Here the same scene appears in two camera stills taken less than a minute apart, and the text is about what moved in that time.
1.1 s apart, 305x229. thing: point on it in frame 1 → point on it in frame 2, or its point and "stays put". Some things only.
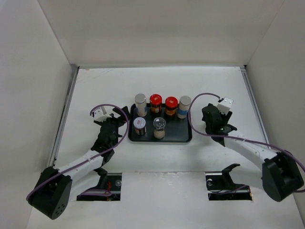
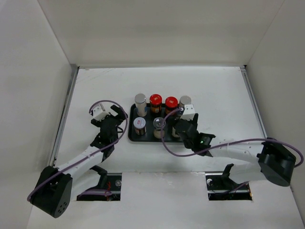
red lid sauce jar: [171, 104] stays put
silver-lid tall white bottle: [140, 101] stays put
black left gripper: [118, 120] stays put
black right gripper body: [226, 118] → [194, 120]
